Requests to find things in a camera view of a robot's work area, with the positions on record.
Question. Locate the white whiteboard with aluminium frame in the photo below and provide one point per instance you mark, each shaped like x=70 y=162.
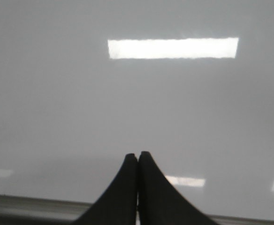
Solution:
x=85 y=82

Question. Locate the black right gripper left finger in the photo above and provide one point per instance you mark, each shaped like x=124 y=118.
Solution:
x=118 y=204

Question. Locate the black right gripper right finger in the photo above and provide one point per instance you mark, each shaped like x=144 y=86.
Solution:
x=159 y=202

